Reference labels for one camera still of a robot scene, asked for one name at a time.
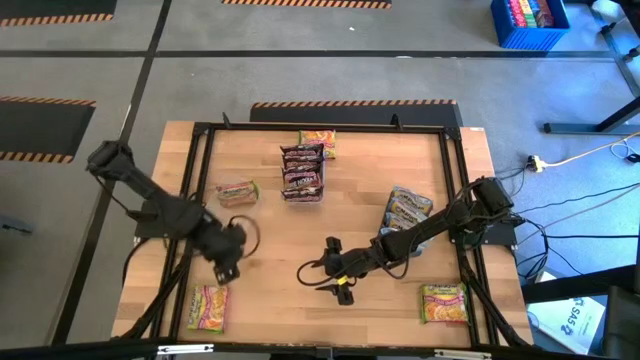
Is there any yellow green box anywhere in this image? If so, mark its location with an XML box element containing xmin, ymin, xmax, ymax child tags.
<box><xmin>519</xmin><ymin>0</ymin><xmax>539</xmax><ymax>29</ymax></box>

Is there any white printed cardboard sheet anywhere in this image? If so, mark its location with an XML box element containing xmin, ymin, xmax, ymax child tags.
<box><xmin>527</xmin><ymin>294</ymin><xmax>607</xmax><ymax>355</ymax></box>

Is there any black hazard-striped floor mat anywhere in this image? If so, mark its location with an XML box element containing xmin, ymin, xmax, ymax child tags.
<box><xmin>0</xmin><ymin>95</ymin><xmax>97</xmax><ymax>165</ymax></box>
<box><xmin>0</xmin><ymin>0</ymin><xmax>117</xmax><ymax>29</ymax></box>
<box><xmin>222</xmin><ymin>0</ymin><xmax>393</xmax><ymax>10</ymax></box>
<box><xmin>249</xmin><ymin>98</ymin><xmax>465</xmax><ymax>129</ymax></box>

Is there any black desk frame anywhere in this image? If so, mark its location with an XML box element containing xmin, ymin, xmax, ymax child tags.
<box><xmin>589</xmin><ymin>0</ymin><xmax>640</xmax><ymax>96</ymax></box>

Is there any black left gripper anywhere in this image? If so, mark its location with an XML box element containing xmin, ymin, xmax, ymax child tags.
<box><xmin>198</xmin><ymin>219</ymin><xmax>249</xmax><ymax>287</ymax></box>

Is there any yellow extension cable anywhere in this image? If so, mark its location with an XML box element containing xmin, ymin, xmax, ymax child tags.
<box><xmin>542</xmin><ymin>130</ymin><xmax>640</xmax><ymax>169</ymax></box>

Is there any black crossbar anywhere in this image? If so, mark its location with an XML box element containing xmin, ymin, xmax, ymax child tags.
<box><xmin>0</xmin><ymin>338</ymin><xmax>640</xmax><ymax>360</ymax></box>

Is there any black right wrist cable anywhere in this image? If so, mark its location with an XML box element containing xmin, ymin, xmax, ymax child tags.
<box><xmin>296</xmin><ymin>258</ymin><xmax>357</xmax><ymax>288</ymax></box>

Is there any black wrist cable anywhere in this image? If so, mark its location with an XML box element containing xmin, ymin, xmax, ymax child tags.
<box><xmin>296</xmin><ymin>258</ymin><xmax>357</xmax><ymax>288</ymax></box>
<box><xmin>227</xmin><ymin>214</ymin><xmax>262</xmax><ymax>260</ymax></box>

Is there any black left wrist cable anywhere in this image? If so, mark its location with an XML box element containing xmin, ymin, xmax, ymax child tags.
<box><xmin>227</xmin><ymin>214</ymin><xmax>262</xmax><ymax>260</ymax></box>

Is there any Maruchan lime chili shrimp pack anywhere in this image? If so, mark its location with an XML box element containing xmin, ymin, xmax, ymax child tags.
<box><xmin>419</xmin><ymin>282</ymin><xmax>470</xmax><ymax>325</ymax></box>
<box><xmin>215</xmin><ymin>180</ymin><xmax>261</xmax><ymax>209</ymax></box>
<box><xmin>186</xmin><ymin>283</ymin><xmax>231</xmax><ymax>335</ymax></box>
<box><xmin>298</xmin><ymin>129</ymin><xmax>337</xmax><ymax>160</ymax></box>

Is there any white object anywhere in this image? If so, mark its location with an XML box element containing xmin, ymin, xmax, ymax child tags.
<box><xmin>592</xmin><ymin>0</ymin><xmax>621</xmax><ymax>19</ymax></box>

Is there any black beam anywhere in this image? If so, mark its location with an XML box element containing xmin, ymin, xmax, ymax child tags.
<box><xmin>521</xmin><ymin>264</ymin><xmax>640</xmax><ymax>305</ymax></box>

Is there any black desk leg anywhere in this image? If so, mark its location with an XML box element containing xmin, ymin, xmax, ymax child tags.
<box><xmin>543</xmin><ymin>94</ymin><xmax>640</xmax><ymax>135</ymax></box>

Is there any dark grey plastic bin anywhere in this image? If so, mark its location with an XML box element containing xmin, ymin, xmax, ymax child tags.
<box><xmin>378</xmin><ymin>185</ymin><xmax>437</xmax><ymax>259</ymax></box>

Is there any dark red box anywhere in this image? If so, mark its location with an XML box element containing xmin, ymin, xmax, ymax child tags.
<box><xmin>534</xmin><ymin>0</ymin><xmax>555</xmax><ymax>29</ymax></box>

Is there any black cable bundle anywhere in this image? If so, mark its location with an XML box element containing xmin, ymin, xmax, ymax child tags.
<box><xmin>119</xmin><ymin>239</ymin><xmax>194</xmax><ymax>341</ymax></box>
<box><xmin>458</xmin><ymin>254</ymin><xmax>534</xmax><ymax>349</ymax></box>

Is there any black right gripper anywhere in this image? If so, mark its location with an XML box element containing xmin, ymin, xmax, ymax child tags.
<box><xmin>309</xmin><ymin>236</ymin><xmax>382</xmax><ymax>307</ymax></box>

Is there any silver metal bracket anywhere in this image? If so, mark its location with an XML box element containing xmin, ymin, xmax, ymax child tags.
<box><xmin>433</xmin><ymin>348</ymin><xmax>493</xmax><ymax>360</ymax></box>
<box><xmin>156</xmin><ymin>343</ymin><xmax>215</xmax><ymax>357</ymax></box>

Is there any blue plastic crate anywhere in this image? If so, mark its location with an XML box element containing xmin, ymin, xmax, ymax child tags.
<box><xmin>489</xmin><ymin>0</ymin><xmax>571</xmax><ymax>51</ymax></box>

